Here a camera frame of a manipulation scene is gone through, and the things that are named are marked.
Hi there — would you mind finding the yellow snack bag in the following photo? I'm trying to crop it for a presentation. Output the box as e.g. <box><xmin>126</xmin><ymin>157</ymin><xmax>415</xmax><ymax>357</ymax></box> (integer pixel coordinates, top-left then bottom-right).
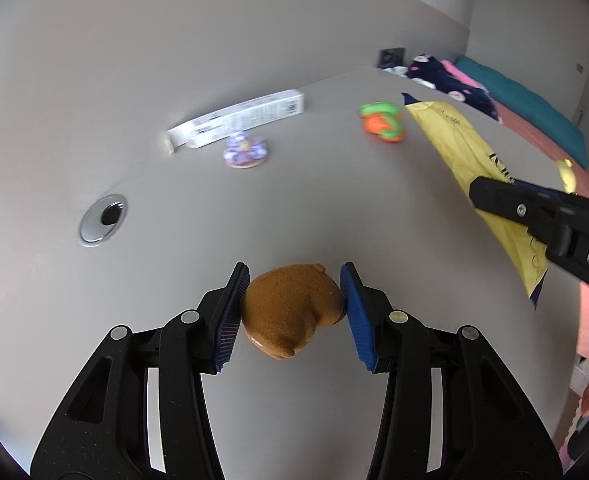
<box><xmin>403</xmin><ymin>92</ymin><xmax>549</xmax><ymax>304</ymax></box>

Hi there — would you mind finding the brown capybara toy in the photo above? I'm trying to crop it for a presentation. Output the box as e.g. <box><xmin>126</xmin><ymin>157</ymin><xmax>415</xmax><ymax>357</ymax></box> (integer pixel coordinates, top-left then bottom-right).
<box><xmin>241</xmin><ymin>263</ymin><xmax>345</xmax><ymax>360</ymax></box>

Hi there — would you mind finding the green orange seahorse toy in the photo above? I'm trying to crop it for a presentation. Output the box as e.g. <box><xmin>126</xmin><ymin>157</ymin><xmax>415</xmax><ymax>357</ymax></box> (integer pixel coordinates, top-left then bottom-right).
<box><xmin>360</xmin><ymin>102</ymin><xmax>404</xmax><ymax>143</ymax></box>

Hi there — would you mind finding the yellow duck plush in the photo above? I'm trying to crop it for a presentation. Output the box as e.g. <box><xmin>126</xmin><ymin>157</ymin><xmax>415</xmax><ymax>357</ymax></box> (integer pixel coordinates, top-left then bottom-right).
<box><xmin>556</xmin><ymin>158</ymin><xmax>577</xmax><ymax>194</ymax></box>

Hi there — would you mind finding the bed with salmon sheet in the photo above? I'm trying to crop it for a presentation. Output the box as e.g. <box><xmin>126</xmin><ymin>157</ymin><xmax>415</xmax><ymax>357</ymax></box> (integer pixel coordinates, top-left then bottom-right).
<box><xmin>494</xmin><ymin>101</ymin><xmax>589</xmax><ymax>359</ymax></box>

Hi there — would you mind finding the teal pillow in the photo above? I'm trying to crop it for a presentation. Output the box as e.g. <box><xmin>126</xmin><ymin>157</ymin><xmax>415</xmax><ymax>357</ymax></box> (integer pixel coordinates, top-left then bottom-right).
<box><xmin>455</xmin><ymin>56</ymin><xmax>589</xmax><ymax>168</ymax></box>

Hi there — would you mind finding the navy patterned blanket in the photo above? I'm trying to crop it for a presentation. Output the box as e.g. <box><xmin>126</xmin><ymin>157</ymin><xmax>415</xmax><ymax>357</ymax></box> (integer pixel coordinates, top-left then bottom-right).
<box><xmin>406</xmin><ymin>54</ymin><xmax>502</xmax><ymax>122</ymax></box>

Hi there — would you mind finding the white crumpled cloth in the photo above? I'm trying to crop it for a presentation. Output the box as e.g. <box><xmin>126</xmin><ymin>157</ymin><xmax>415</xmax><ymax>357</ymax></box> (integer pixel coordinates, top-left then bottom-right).
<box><xmin>385</xmin><ymin>65</ymin><xmax>409</xmax><ymax>77</ymax></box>

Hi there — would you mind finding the purple flower toy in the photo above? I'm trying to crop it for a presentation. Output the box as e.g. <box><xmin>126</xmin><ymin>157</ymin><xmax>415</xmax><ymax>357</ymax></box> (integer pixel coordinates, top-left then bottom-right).
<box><xmin>223</xmin><ymin>132</ymin><xmax>270</xmax><ymax>169</ymax></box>

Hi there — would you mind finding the white long cardboard box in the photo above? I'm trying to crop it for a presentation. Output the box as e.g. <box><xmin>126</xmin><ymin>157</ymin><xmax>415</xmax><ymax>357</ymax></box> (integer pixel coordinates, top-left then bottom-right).
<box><xmin>165</xmin><ymin>89</ymin><xmax>304</xmax><ymax>153</ymax></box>

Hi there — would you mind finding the silver desk cable grommet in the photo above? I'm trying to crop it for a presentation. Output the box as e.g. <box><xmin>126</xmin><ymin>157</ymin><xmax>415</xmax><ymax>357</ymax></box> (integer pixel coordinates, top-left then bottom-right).
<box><xmin>78</xmin><ymin>194</ymin><xmax>128</xmax><ymax>247</ymax></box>

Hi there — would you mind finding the black wall socket panel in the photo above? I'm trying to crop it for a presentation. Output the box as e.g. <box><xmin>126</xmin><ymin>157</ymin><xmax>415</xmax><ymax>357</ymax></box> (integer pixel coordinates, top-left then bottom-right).
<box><xmin>377</xmin><ymin>48</ymin><xmax>405</xmax><ymax>70</ymax></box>

